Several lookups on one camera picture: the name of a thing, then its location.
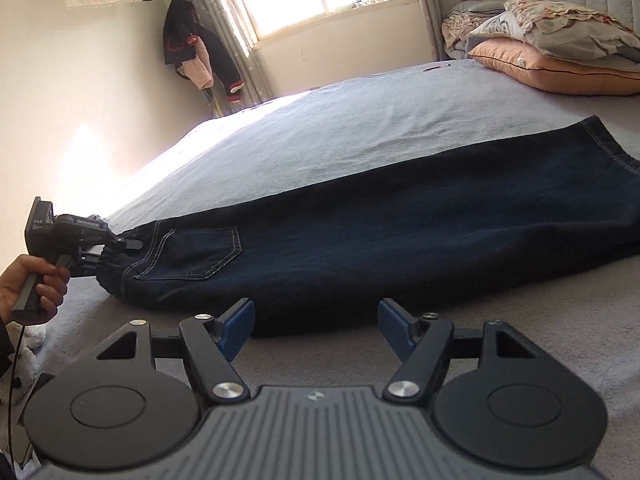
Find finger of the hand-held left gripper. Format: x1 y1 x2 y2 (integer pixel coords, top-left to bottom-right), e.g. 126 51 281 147
102 232 146 253
70 250 108 278

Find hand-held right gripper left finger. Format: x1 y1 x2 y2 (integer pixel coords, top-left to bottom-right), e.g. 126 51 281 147
95 297 257 405

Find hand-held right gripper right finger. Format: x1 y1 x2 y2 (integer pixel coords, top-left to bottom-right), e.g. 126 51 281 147
377 297 546 405

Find dark blue jeans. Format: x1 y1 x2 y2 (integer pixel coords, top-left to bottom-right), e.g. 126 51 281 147
95 115 640 338

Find hanging dark clothes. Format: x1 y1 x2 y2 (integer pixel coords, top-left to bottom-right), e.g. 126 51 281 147
162 0 246 105

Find person's left hand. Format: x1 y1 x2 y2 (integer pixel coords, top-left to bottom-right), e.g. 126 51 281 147
0 254 72 328

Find white fluffy item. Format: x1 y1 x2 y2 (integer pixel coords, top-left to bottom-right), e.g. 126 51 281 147
10 325 47 403

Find hanging pink garment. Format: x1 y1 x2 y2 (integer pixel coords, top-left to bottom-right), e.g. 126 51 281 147
176 52 215 90

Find grey bed blanket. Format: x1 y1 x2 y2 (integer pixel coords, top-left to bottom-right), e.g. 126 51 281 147
30 57 640 466

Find grey star curtain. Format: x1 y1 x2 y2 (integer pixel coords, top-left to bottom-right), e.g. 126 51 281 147
167 0 273 111
412 0 468 61

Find orange pillow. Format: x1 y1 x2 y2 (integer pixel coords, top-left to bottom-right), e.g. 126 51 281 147
467 40 640 97

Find floral grey bedding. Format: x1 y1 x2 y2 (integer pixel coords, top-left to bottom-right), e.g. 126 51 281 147
442 0 506 60

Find folded patterned quilt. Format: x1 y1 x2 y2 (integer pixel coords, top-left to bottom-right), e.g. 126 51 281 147
467 0 640 63

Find black cable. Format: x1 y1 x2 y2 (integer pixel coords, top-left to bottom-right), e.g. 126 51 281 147
5 320 26 461

